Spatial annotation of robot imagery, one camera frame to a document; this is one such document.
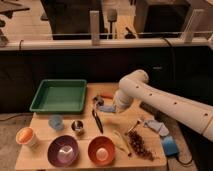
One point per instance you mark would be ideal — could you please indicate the blue sponge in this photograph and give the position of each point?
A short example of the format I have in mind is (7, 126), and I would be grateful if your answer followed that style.
(107, 108)

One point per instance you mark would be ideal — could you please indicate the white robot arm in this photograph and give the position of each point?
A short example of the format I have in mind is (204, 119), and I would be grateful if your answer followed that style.
(195, 115)

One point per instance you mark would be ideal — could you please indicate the green plastic tray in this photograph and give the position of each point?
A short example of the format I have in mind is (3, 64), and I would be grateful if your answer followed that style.
(60, 96)

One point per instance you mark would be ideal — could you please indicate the orange carrot toy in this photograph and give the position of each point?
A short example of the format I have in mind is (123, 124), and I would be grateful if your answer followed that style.
(108, 96)

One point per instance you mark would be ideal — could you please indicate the metal spoon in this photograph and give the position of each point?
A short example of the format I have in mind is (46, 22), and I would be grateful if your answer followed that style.
(139, 121)

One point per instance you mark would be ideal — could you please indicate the small metal cup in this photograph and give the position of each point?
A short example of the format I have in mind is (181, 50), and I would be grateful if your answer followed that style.
(78, 127)

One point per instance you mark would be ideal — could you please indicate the white railing bar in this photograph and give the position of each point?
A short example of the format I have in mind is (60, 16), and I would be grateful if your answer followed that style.
(102, 44)

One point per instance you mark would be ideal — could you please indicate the wooden chopsticks pair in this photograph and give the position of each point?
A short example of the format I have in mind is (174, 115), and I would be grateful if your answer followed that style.
(122, 144)

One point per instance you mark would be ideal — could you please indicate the bunch of dark grapes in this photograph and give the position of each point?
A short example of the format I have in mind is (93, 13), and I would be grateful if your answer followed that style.
(138, 146)

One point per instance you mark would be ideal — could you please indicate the blue plastic cup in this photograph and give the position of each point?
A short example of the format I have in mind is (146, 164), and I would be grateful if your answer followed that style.
(56, 122)

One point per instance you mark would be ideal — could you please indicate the orange bowl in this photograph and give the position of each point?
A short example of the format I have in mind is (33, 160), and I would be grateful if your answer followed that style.
(101, 151)

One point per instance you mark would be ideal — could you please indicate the grey blue cloth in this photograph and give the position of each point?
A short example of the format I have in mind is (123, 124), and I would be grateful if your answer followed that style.
(158, 127)

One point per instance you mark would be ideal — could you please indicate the purple bowl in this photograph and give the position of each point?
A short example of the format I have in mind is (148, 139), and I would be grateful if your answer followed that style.
(63, 151)

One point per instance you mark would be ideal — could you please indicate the blue box on floor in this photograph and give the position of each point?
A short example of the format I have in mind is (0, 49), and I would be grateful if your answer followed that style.
(169, 146)

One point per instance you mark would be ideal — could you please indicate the orange and white cup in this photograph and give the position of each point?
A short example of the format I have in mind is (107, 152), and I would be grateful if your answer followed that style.
(27, 137)

